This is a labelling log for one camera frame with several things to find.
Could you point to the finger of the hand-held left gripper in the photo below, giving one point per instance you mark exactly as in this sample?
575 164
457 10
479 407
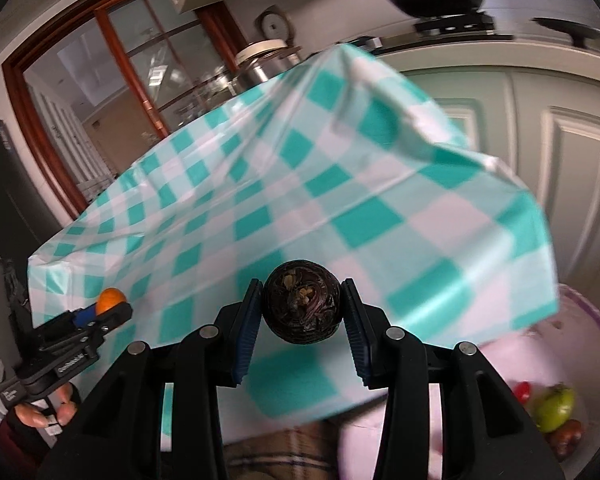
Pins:
85 316
116 314

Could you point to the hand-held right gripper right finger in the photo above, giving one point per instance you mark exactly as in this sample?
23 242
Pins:
355 342

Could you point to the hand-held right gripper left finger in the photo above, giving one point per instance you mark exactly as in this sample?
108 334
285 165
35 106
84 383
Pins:
245 342

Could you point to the small orange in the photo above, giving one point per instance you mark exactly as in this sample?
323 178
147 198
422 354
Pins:
110 297

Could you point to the dark brown round fruit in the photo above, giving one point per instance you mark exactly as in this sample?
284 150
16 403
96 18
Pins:
302 305

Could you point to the red tomato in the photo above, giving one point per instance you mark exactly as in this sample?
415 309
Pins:
522 391

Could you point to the pink plastic basin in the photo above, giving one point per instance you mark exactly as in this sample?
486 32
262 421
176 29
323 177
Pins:
555 350

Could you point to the green tomato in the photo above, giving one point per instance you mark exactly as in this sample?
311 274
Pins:
555 407

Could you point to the red apple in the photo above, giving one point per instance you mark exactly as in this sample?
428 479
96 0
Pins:
567 437

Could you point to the person's left forearm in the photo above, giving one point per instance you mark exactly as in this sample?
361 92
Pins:
25 442

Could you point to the person's left hand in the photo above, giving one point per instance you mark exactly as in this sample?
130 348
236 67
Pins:
30 415

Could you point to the brown plaid cloth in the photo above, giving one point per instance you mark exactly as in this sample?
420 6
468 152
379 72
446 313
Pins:
280 450

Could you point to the black refrigerator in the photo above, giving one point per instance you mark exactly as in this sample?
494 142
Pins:
5 200

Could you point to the teal checked tablecloth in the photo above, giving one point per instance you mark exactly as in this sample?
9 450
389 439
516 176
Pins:
330 185

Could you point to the wooden framed glass door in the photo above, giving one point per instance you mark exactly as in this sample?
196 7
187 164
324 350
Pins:
130 60

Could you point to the white kitchen cabinet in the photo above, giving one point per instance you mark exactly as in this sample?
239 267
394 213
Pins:
530 135

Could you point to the steel pot with white lid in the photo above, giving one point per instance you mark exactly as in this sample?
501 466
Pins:
260 62

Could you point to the black gas stove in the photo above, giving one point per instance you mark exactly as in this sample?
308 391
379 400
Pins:
455 25

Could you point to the black shallow pan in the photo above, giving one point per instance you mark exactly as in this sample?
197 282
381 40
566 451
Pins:
575 30

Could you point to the round metal wall gauge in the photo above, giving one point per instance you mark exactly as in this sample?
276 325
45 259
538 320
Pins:
275 22

